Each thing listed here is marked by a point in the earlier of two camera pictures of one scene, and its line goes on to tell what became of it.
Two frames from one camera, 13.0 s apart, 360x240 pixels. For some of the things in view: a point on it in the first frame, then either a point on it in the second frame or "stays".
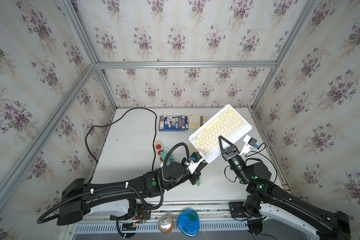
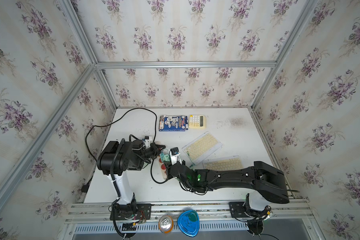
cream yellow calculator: [195, 121] stays
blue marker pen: [186, 121] stays
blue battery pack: [172, 123] stays
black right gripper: [235, 156] → [169, 170]
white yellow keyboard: [227, 123] → [225, 163]
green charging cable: [171, 158] → [190, 166]
